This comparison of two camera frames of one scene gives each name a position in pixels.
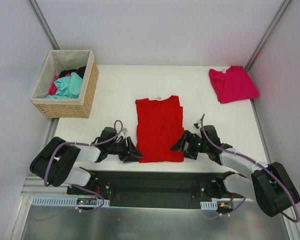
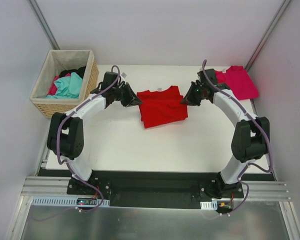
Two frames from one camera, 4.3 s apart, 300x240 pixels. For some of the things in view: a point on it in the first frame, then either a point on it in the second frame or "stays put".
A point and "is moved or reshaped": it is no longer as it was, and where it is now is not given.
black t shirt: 80,71 stays put
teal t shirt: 69,88 stays put
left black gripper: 125,150 → 126,94
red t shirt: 159,123 is moved or reshaped
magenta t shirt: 232,84 stays put
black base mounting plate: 154,189 stays put
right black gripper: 191,146 → 196,93
